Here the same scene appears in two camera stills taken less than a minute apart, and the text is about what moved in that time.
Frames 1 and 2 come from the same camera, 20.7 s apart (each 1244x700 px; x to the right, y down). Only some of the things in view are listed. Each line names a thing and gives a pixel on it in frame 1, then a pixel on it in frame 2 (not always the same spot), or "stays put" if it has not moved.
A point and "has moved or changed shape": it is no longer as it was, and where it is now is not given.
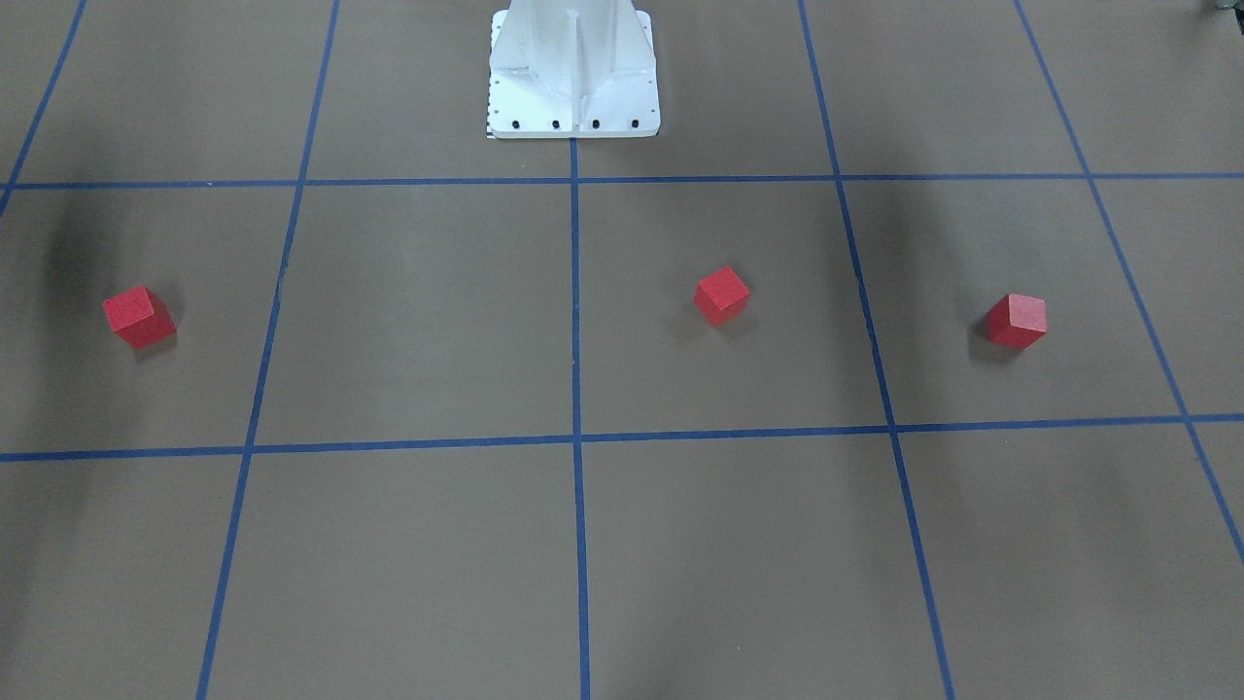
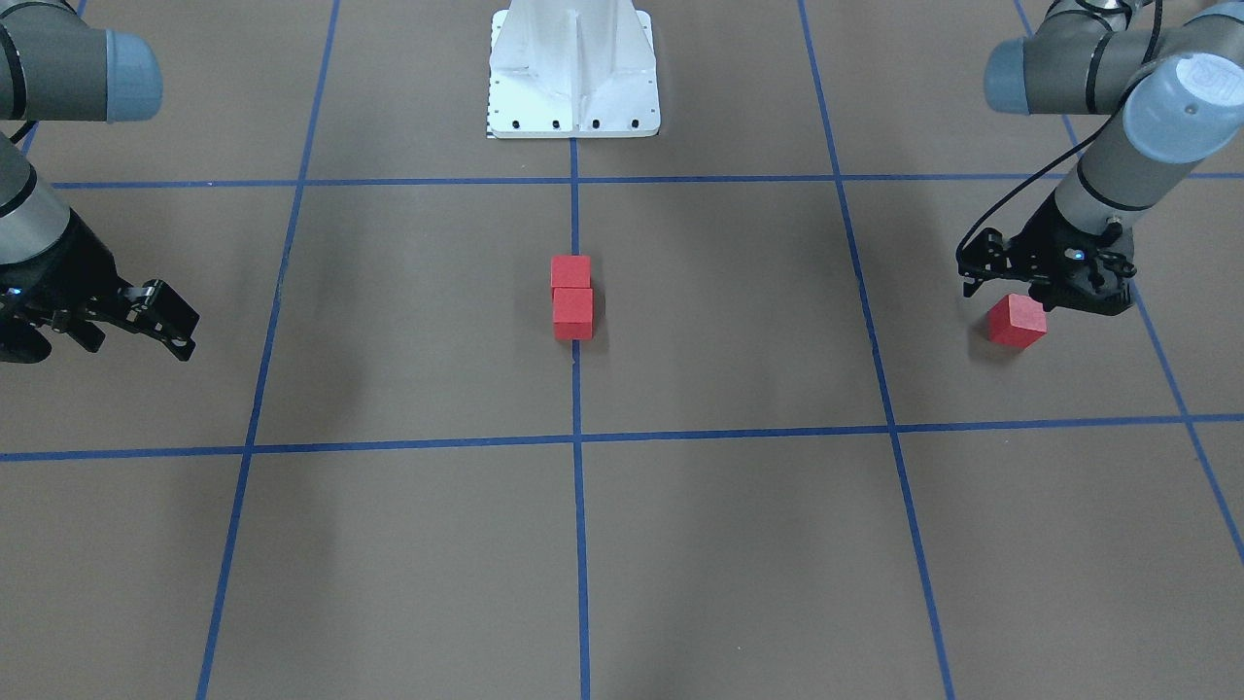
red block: [139, 317] has moved or changed shape
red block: [722, 297] to [572, 311]
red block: [1018, 321] stays put
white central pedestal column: [572, 69] stays put
